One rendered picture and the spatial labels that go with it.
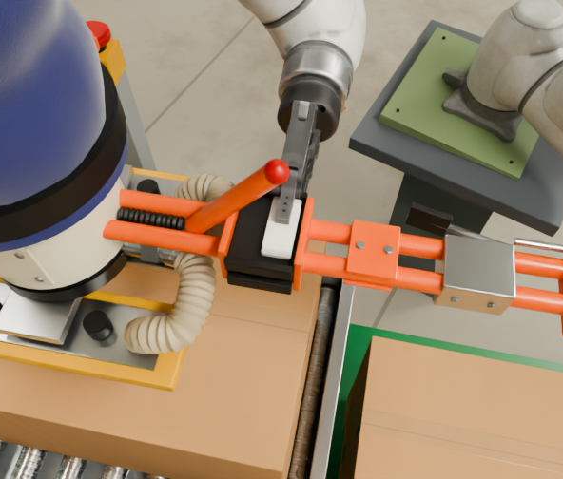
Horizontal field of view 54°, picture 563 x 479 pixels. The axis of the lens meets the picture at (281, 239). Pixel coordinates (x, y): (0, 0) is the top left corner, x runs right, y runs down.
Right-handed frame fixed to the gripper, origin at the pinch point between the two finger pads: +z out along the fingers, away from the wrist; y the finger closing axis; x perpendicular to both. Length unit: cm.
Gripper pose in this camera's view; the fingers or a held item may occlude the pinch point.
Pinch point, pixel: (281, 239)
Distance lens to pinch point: 57.9
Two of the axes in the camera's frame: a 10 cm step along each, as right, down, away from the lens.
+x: -9.8, -1.6, 0.9
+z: -1.8, 8.4, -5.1
